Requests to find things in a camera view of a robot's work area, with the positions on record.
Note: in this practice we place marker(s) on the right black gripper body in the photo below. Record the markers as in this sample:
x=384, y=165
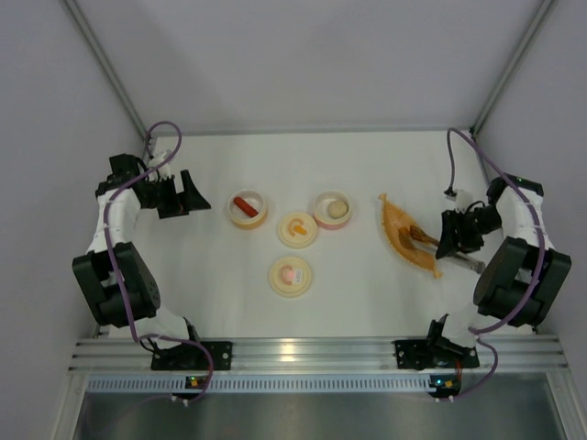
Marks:
x=457, y=233

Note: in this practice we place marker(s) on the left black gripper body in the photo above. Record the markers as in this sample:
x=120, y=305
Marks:
x=172, y=198

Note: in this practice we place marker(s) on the metal tongs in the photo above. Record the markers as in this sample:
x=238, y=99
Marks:
x=462, y=259

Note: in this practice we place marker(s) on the red sausage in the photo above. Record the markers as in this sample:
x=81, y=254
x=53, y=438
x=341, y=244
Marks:
x=245, y=207

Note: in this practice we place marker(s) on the brown fried food piece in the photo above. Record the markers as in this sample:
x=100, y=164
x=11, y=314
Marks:
x=414, y=233

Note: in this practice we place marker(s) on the white round bun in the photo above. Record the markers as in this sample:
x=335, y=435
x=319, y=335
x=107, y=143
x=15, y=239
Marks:
x=337, y=209

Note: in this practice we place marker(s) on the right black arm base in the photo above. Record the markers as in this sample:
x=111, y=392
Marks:
x=420, y=354

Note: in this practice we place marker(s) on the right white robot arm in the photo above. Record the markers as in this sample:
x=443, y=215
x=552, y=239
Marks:
x=521, y=281

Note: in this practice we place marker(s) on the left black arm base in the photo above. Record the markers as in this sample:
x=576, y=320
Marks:
x=188, y=357

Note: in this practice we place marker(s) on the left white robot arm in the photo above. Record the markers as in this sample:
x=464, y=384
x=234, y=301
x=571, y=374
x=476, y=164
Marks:
x=116, y=282

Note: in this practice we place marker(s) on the orange bowl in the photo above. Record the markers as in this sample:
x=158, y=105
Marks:
x=239, y=219

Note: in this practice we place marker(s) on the fish-shaped woven basket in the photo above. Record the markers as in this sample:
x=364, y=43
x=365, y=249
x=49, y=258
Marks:
x=396, y=226

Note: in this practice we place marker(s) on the pink bowl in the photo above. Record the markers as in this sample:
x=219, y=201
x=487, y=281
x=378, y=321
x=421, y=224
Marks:
x=319, y=209

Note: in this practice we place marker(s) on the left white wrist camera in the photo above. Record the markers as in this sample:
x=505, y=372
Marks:
x=159, y=167

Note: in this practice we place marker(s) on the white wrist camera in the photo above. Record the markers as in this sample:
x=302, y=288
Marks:
x=460, y=199
x=159, y=167

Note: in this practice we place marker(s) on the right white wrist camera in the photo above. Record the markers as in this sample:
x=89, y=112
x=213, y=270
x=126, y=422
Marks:
x=460, y=199

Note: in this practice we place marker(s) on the cream lid orange handle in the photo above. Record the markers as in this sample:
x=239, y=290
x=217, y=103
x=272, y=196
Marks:
x=297, y=230

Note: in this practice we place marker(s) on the cream lid pink handle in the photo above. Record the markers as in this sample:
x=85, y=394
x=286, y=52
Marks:
x=290, y=277

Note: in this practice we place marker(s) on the aluminium mounting rail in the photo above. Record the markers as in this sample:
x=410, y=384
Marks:
x=372, y=355

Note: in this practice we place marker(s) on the slotted cable duct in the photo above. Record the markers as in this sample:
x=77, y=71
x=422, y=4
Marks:
x=261, y=383

